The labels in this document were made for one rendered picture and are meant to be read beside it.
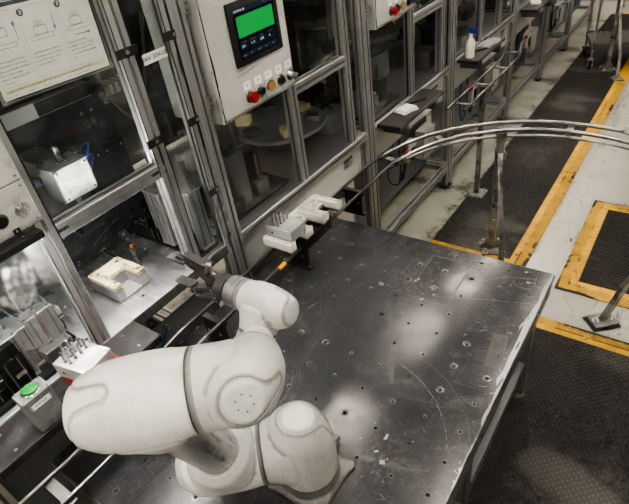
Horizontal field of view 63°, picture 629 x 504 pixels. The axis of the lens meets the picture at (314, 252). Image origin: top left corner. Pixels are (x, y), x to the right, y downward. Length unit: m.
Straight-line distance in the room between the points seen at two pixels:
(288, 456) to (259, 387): 0.61
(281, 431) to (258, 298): 0.32
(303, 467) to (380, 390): 0.45
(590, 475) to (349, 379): 1.10
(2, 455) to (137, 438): 0.86
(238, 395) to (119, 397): 0.17
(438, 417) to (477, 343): 0.33
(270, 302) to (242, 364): 0.56
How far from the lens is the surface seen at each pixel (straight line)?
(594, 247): 3.47
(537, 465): 2.37
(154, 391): 0.76
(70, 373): 1.58
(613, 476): 2.42
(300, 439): 1.28
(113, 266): 1.95
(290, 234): 1.94
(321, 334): 1.85
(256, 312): 1.29
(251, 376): 0.72
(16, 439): 1.63
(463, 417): 1.62
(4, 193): 1.45
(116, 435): 0.80
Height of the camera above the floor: 2.00
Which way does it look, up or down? 36 degrees down
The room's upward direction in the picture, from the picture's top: 9 degrees counter-clockwise
